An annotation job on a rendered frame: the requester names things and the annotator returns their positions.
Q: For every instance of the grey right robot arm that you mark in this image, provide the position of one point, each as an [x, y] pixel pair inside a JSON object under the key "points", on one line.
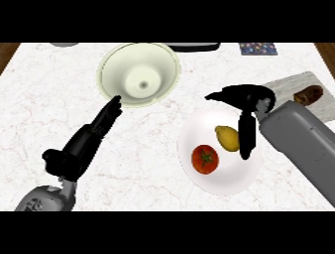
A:
{"points": [[310, 149]]}

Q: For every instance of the pale green bowl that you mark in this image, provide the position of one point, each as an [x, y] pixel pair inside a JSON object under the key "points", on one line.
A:
{"points": [[139, 74]]}

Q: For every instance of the red tomato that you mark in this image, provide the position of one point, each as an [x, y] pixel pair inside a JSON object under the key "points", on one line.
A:
{"points": [[204, 159]]}

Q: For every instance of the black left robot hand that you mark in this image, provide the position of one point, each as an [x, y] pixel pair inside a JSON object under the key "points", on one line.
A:
{"points": [[80, 150]]}

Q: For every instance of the brown potato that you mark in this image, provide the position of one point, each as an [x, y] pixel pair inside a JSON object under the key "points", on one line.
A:
{"points": [[308, 95]]}

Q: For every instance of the grey round object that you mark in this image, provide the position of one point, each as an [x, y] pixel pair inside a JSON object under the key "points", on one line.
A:
{"points": [[65, 44]]}

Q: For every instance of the yellow lemon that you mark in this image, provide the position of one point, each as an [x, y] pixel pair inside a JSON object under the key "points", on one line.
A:
{"points": [[227, 138]]}

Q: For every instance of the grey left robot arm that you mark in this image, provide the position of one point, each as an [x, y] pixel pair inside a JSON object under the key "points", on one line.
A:
{"points": [[47, 197]]}

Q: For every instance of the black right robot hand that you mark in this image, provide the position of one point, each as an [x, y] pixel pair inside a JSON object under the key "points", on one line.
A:
{"points": [[246, 99]]}

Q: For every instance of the dark patterned box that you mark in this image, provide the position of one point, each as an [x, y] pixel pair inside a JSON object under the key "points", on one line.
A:
{"points": [[258, 48]]}

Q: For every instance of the white plate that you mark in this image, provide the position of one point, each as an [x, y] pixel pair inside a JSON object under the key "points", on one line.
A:
{"points": [[226, 175]]}

